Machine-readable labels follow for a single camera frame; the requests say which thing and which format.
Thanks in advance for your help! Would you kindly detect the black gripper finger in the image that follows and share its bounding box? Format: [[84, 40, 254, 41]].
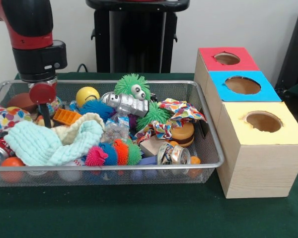
[[39, 102, 52, 128]]

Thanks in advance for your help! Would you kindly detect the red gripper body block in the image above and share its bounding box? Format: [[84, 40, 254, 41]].
[[28, 82, 58, 105]]

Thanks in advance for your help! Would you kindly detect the orange plastic grid tray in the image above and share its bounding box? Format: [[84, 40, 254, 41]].
[[52, 108, 82, 126]]

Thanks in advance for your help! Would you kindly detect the cream waffle cloth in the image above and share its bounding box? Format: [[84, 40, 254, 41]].
[[51, 113, 105, 146]]

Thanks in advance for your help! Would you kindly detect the silver toy robot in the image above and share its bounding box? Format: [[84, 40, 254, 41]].
[[101, 91, 150, 119]]

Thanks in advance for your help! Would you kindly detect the white multicolour dotted cloth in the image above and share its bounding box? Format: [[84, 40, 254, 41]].
[[158, 98, 207, 124], [0, 105, 33, 134]]

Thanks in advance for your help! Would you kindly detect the wooden box with three holes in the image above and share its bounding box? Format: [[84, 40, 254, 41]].
[[194, 46, 298, 199]]

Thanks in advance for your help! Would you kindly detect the mint green cloth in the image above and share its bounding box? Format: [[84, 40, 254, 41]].
[[3, 121, 104, 167]]

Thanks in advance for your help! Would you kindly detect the yellow ball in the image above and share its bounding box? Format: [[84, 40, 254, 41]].
[[75, 86, 101, 107]]

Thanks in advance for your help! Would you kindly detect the green fuzzy ball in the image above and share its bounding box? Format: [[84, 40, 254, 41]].
[[136, 101, 171, 132]]

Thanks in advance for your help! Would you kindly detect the black chair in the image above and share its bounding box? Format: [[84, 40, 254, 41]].
[[275, 4, 298, 100]]

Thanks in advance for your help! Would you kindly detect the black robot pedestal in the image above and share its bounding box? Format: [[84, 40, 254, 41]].
[[85, 0, 191, 73]]

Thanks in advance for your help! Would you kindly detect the silver wire mesh bin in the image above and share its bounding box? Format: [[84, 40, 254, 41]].
[[0, 79, 225, 188]]

